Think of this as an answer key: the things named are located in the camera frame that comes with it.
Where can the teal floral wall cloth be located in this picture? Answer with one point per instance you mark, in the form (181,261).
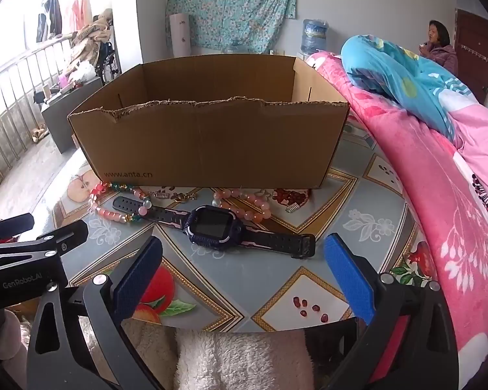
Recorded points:
(231,4)

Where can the wheelchair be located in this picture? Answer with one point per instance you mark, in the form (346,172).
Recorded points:
(107,63)

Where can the small ribbed metal clip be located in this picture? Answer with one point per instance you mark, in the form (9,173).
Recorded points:
(295,207)

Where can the white fluffy garment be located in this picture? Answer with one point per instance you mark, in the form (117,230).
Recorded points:
(236,361)

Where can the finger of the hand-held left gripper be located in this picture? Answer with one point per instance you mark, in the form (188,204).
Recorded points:
(14,225)
(67,235)

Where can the pile of clothes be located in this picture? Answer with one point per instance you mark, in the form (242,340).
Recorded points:
(89,36)

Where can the brown cardboard box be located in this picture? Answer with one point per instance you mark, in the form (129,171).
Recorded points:
(207,146)

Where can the blue water dispenser bottle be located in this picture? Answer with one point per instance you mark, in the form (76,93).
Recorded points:
(314,36)

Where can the grey cabinet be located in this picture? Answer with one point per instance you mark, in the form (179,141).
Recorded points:
(65,109)

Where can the fruit print tablecloth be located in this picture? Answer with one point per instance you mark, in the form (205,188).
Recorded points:
(268,284)

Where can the pink floral blanket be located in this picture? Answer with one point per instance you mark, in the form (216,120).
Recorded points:
(431,178)

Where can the hanging pink garment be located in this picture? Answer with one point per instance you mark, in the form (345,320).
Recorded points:
(81,8)

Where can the pale rolled mat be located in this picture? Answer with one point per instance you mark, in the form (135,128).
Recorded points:
(180,34)

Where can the person's left hand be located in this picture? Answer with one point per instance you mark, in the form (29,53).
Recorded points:
(8,333)

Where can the metal balcony railing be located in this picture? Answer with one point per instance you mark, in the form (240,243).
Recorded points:
(8,101)

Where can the dark red door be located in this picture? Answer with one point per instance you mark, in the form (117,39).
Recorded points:
(473,48)

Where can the hanging dark jacket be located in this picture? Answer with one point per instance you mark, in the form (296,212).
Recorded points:
(51,14)

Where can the dark purple smartwatch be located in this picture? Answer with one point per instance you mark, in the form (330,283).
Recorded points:
(211,223)

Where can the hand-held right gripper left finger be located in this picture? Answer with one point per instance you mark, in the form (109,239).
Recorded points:
(140,280)

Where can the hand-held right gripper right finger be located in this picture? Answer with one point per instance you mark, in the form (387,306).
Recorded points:
(347,278)

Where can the beige slipper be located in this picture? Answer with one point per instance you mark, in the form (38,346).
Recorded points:
(38,135)

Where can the blue printed quilt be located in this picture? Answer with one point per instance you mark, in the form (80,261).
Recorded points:
(394,73)

